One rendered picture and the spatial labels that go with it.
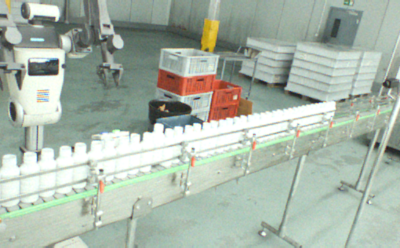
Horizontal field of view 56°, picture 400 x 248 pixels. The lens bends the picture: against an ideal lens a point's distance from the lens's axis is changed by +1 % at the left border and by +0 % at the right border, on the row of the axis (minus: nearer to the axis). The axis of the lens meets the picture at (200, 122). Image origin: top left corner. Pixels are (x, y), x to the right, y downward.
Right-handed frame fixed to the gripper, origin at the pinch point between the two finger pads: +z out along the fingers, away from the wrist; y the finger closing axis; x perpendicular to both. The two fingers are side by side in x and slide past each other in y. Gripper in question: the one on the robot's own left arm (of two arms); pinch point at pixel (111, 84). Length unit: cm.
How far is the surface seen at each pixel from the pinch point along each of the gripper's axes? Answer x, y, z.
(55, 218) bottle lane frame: -17, -41, 52
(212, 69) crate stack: 134, 233, -54
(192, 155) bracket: -32, 15, 38
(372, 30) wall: 190, 1029, -227
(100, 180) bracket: -30, -30, 41
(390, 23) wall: 139, 1027, -230
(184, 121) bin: 37, 80, 16
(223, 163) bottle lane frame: -21, 46, 45
